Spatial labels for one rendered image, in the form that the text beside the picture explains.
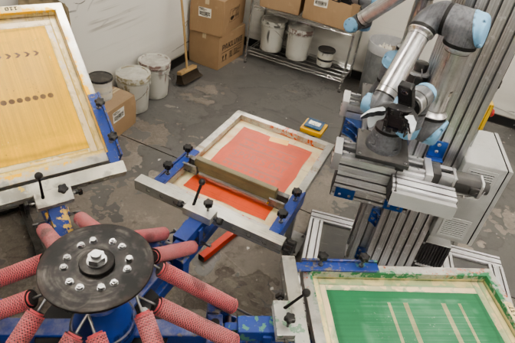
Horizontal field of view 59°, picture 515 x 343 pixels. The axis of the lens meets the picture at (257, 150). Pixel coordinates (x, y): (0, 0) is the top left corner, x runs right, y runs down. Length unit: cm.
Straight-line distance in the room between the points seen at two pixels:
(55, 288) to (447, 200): 148
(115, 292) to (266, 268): 189
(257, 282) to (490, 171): 152
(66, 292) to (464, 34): 145
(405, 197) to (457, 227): 53
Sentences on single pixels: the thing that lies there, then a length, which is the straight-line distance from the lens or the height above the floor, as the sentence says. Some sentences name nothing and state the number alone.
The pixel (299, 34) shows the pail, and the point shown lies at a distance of 525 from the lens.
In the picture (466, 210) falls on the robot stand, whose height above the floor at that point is 97.
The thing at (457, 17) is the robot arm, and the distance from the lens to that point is 174.
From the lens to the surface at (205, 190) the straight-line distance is 207.
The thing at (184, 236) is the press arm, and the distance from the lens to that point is 174.
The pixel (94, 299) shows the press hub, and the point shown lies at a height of 131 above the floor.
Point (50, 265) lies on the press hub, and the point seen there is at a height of 131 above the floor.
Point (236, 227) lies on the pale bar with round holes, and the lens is 180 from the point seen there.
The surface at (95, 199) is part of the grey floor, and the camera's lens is 348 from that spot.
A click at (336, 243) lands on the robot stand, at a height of 21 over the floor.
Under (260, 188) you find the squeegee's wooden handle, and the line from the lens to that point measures 198.
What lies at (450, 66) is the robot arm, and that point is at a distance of 179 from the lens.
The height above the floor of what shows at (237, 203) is 95.
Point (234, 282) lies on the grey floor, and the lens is 295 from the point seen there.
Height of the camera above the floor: 231
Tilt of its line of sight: 35 degrees down
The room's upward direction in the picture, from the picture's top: 9 degrees clockwise
